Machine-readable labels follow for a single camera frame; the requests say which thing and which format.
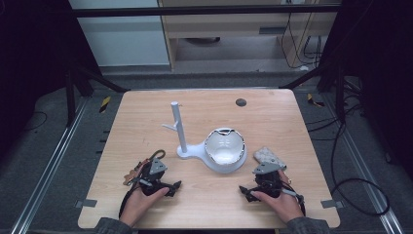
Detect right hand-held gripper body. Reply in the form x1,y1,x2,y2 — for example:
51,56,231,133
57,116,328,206
252,161,284,199

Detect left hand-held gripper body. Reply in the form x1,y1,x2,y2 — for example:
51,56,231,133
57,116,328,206
128,158,169,197

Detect white quilted pouch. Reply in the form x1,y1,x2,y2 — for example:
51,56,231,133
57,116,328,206
252,146,287,171

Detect white bowl with jagged rim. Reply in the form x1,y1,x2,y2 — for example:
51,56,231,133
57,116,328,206
204,127,246,166

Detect white stand with pole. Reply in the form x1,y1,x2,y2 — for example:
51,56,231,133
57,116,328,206
161,100,248,175

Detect person's right hand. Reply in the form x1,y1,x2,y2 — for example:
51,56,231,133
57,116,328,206
251,172,305,224

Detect person's left hand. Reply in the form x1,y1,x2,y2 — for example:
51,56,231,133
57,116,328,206
120,186,169,227

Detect yellow black tape piece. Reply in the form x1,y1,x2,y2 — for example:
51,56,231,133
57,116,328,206
306,93,325,108
98,96,112,114

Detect black metal stand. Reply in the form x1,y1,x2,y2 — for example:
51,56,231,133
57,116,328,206
63,60,131,129
279,60,347,125

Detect white cabinet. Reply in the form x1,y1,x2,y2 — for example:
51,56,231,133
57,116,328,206
68,0,171,68

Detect wooden desk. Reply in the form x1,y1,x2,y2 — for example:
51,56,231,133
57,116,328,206
157,0,343,71

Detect black curtain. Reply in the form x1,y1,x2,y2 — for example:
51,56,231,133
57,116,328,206
318,0,413,181
0,0,102,160

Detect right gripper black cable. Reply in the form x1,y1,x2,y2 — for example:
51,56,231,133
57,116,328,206
282,187,307,216

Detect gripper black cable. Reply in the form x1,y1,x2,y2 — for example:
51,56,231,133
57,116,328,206
282,187,307,216
118,187,131,219

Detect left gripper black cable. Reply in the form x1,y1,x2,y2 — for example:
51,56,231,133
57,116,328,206
118,187,131,219

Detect black looped floor cable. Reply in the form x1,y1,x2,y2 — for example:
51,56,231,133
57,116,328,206
329,122,392,217

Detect aluminium floor rail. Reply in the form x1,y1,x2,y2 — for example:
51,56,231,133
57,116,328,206
9,97,90,234
323,93,405,234

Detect thin black floor cable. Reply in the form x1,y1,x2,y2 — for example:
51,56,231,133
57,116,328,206
21,110,49,133

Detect black hanging cables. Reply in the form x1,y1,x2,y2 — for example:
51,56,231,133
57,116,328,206
280,12,323,70

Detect black horizontal frame bar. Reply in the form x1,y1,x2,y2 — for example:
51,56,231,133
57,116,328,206
71,3,343,19

